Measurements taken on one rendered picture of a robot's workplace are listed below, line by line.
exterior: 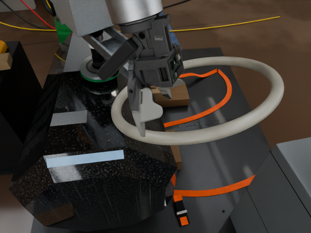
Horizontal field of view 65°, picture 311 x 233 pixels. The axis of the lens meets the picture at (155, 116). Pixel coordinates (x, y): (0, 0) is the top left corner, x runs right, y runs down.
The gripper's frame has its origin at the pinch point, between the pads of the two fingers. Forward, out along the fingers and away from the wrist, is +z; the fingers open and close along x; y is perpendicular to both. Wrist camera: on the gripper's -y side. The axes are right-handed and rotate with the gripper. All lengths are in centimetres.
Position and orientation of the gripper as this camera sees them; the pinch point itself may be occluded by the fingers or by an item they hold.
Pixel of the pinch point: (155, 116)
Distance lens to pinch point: 52.9
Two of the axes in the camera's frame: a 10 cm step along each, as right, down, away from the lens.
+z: 2.4, 8.3, 5.0
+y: 8.9, 0.2, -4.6
